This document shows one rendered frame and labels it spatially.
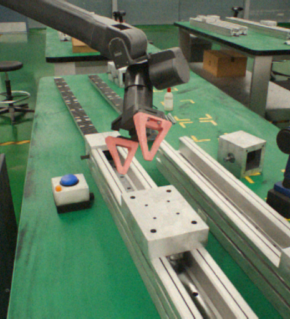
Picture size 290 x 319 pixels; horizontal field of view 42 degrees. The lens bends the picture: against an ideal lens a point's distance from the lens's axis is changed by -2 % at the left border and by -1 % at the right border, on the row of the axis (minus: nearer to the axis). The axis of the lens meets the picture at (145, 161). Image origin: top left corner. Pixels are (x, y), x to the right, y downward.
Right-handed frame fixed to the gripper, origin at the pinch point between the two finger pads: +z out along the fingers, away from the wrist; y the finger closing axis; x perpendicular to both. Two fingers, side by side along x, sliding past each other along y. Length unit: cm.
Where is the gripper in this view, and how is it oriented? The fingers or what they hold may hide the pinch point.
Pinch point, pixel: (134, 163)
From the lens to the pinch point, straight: 69.3
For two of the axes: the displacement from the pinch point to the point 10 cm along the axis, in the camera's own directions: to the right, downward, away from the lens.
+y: 5.1, -2.7, -8.2
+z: -0.4, 9.4, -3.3
